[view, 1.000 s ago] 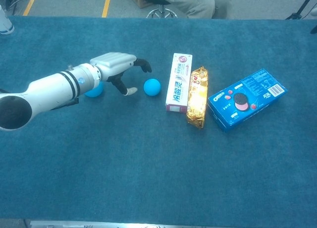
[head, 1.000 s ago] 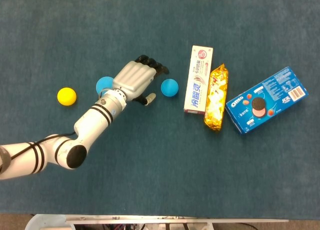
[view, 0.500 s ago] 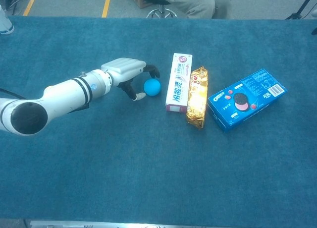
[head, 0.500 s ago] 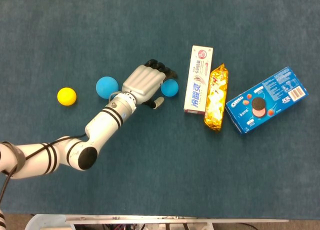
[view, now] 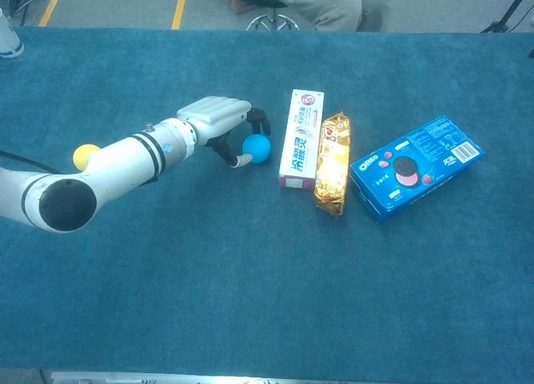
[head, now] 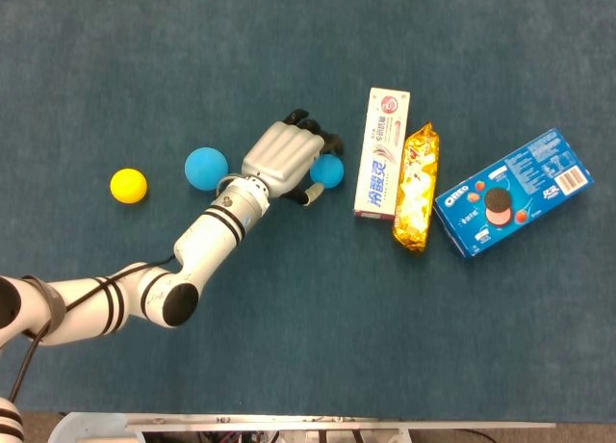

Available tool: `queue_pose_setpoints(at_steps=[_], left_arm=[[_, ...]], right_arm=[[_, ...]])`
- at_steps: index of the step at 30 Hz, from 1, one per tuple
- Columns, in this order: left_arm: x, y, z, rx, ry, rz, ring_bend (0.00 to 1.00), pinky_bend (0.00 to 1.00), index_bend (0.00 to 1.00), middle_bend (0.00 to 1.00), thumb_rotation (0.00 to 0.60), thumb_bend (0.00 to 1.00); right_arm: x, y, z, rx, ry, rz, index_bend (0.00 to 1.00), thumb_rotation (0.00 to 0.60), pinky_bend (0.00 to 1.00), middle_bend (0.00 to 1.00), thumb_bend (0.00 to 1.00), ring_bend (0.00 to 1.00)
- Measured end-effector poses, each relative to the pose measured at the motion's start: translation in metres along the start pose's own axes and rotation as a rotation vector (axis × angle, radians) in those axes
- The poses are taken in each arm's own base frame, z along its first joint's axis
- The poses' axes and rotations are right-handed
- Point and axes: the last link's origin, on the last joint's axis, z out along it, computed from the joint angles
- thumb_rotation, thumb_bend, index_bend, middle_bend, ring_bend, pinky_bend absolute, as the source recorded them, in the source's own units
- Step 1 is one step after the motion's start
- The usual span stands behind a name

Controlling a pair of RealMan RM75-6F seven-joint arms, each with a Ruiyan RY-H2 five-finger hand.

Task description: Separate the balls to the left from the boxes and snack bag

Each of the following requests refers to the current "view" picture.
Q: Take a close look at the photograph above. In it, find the yellow foam ball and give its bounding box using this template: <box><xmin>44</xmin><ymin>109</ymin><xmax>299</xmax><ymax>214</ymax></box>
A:
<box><xmin>73</xmin><ymin>144</ymin><xmax>102</xmax><ymax>172</ymax></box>

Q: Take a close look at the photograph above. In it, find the blue Oreo cookie box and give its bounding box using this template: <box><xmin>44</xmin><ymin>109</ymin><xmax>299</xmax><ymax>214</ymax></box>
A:
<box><xmin>349</xmin><ymin>115</ymin><xmax>486</xmax><ymax>225</ymax></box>

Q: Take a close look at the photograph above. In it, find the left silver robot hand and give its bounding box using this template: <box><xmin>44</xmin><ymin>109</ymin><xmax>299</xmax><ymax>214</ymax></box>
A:
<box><xmin>175</xmin><ymin>95</ymin><xmax>272</xmax><ymax>169</ymax></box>

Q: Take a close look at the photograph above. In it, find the white toothpaste box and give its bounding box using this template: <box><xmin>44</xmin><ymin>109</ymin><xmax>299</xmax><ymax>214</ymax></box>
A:
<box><xmin>278</xmin><ymin>88</ymin><xmax>325</xmax><ymax>192</ymax></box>

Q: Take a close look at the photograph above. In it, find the black stool with chrome base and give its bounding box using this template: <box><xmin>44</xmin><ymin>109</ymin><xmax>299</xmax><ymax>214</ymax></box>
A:
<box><xmin>239</xmin><ymin>0</ymin><xmax>299</xmax><ymax>32</ymax></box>

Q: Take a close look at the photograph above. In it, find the seated person in khaki trousers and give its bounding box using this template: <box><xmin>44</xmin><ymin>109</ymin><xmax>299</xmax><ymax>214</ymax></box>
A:
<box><xmin>262</xmin><ymin>0</ymin><xmax>392</xmax><ymax>33</ymax></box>

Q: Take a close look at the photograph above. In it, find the black tripod stand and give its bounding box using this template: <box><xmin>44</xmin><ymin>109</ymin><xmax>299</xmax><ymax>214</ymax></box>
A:
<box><xmin>481</xmin><ymin>0</ymin><xmax>534</xmax><ymax>34</ymax></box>

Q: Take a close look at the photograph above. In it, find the small blue foam ball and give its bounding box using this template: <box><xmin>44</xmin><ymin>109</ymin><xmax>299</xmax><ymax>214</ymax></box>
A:
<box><xmin>241</xmin><ymin>134</ymin><xmax>272</xmax><ymax>164</ymax></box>

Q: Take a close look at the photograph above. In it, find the teal carpet table cover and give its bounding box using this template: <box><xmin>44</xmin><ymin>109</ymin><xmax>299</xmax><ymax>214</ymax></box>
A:
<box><xmin>0</xmin><ymin>27</ymin><xmax>534</xmax><ymax>379</ymax></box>

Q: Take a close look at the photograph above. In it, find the gold foil snack packet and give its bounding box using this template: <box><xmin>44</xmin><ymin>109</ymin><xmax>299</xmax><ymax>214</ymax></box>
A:
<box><xmin>312</xmin><ymin>111</ymin><xmax>352</xmax><ymax>217</ymax></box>

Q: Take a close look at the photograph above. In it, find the yellow floor tape stripe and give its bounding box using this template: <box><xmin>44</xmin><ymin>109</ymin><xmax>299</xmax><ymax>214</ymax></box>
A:
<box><xmin>170</xmin><ymin>0</ymin><xmax>189</xmax><ymax>31</ymax></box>

